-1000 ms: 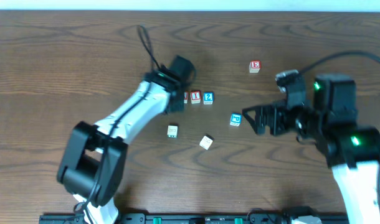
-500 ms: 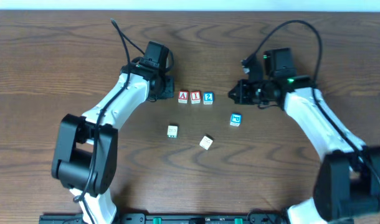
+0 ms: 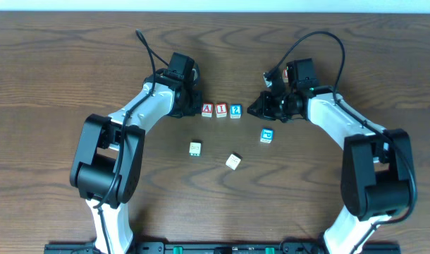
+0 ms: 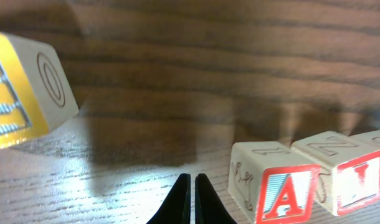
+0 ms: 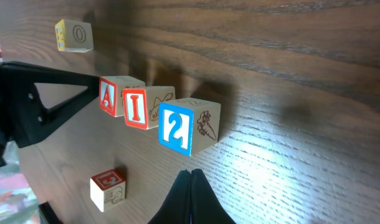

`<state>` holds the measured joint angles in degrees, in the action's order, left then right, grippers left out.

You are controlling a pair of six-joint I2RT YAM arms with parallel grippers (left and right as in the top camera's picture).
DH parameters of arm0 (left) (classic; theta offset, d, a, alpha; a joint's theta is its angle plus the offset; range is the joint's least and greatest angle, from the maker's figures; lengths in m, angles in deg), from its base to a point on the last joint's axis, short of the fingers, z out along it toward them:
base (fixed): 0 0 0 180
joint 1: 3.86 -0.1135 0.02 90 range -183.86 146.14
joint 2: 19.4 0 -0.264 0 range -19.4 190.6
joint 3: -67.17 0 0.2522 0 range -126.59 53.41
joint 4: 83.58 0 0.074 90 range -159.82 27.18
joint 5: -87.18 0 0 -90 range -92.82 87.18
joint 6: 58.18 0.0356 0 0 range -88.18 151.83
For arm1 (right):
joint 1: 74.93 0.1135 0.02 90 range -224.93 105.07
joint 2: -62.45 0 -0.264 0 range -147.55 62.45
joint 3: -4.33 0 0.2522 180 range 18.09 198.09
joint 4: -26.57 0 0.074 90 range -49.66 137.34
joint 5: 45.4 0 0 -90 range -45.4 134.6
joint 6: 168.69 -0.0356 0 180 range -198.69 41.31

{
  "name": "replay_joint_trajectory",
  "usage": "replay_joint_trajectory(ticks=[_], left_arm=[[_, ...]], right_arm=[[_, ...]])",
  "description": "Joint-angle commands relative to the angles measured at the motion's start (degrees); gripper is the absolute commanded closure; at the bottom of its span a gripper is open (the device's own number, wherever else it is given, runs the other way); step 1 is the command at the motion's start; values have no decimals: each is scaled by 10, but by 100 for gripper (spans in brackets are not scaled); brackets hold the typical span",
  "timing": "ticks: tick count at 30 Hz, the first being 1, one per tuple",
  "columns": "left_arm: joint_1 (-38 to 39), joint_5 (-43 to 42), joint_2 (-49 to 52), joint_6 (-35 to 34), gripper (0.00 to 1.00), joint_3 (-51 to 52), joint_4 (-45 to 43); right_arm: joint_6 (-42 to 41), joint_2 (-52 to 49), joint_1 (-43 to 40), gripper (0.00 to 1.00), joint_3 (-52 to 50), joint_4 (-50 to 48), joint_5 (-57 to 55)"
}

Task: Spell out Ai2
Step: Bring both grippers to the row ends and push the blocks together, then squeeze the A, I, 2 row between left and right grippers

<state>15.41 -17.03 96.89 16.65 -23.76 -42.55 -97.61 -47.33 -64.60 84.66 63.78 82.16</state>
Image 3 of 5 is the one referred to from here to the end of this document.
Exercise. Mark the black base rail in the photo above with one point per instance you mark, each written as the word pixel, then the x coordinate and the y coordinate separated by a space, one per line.
pixel 290 247

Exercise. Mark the white block green side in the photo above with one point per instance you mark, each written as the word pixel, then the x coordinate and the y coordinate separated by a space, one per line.
pixel 195 149

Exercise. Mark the red letter I block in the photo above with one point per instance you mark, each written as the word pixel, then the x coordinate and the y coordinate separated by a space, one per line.
pixel 221 110

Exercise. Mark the blue letter P block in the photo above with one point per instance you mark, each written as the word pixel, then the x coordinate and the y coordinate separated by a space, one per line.
pixel 267 135

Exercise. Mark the red letter A block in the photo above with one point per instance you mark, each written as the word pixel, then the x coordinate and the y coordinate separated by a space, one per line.
pixel 207 110

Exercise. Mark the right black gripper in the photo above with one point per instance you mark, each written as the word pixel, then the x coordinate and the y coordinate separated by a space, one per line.
pixel 268 106

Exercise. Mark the blue number 2 block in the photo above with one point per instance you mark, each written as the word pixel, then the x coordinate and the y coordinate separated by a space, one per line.
pixel 235 111

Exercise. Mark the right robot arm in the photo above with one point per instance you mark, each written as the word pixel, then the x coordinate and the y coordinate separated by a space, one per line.
pixel 377 176

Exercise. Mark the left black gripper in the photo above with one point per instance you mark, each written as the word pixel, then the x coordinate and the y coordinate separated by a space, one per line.
pixel 194 104

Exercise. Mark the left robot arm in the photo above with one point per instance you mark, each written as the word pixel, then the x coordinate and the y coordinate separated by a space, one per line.
pixel 107 163

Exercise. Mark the red letter E block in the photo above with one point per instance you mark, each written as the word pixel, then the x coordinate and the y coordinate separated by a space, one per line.
pixel 285 76

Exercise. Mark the plain white wooden block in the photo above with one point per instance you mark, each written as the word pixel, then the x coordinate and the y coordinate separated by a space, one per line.
pixel 233 161

